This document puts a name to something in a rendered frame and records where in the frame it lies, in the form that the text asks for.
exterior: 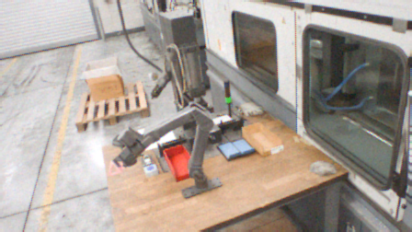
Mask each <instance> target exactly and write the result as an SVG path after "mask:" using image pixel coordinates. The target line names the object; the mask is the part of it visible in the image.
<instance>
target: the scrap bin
mask: <svg viewBox="0 0 412 232"><path fill-rule="evenodd" d="M163 152H164V155H165V160H166V162H167V164H168V166H169V167H170V170H171V171H172V174H173V176H174V177H175V180H176V181H177V182H180V181H182V180H186V179H188V178H190V176H189V169H188V163H189V159H190V155H189V152H188V151H187V150H186V148H185V147H184V145H177V146H175V147H170V148H168V149H166V150H163Z"/></svg>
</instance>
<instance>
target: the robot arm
mask: <svg viewBox="0 0 412 232"><path fill-rule="evenodd" d="M195 120H196V124H197V129H196V134H195V141H194V145H193V150H192V154H191V156H190V159H189V163H188V169H189V176H190V177H191V178H192V179H194V181H195V185H191V186H189V187H186V188H184V189H182V190H181V192H182V194H183V195H184V198H185V199H188V198H190V197H192V196H196V195H198V194H202V193H204V192H207V191H210V190H214V189H216V188H218V187H222V186H223V183H222V181H221V180H220V179H219V178H218V177H216V178H212V179H210V180H207V175H206V173H203V171H202V170H203V166H202V163H203V158H204V154H205V148H206V145H207V139H208V136H209V135H210V132H211V131H212V128H213V127H214V121H213V119H212V116H211V114H210V112H209V111H208V110H206V109H205V108H203V107H202V106H201V105H199V104H198V103H195V101H191V102H190V103H189V105H188V106H187V107H186V108H184V110H181V111H180V112H177V113H176V114H174V115H172V116H170V117H168V118H167V119H165V120H162V121H160V122H156V123H153V124H151V125H149V126H146V128H145V129H144V133H139V132H135V130H133V129H132V128H131V127H130V126H127V127H126V129H124V130H123V131H122V132H121V133H120V134H118V135H116V137H115V138H114V139H113V140H112V145H114V146H116V147H119V148H123V147H125V146H126V147H125V148H124V149H123V150H122V151H121V152H120V154H119V155H118V156H117V157H115V158H114V159H112V161H110V169H109V173H108V175H110V176H112V175H116V174H118V173H121V172H122V171H123V169H124V168H128V167H131V166H134V165H135V164H137V157H139V156H140V155H141V154H142V152H144V150H146V148H147V147H149V145H152V144H153V143H156V142H158V141H160V138H162V137H163V136H165V135H166V134H167V133H169V132H172V131H174V130H175V129H177V128H179V127H181V126H182V125H184V124H186V123H189V122H193V121H195ZM120 161H121V164H119V163H118V162H120ZM113 166H114V167H115V168H116V169H117V171H116V172H114V173H111V171H112V167H113Z"/></svg>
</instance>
